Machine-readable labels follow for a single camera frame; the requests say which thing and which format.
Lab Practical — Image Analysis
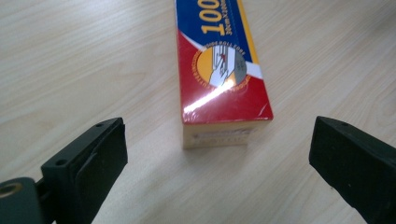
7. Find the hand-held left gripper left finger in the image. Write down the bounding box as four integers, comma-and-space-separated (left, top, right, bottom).
40, 117, 129, 224

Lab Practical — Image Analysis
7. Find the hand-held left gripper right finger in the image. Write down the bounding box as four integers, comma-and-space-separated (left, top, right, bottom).
308, 115, 396, 224

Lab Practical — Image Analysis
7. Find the red and blue wrap box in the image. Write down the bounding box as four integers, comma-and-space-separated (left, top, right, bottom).
174, 0, 275, 149

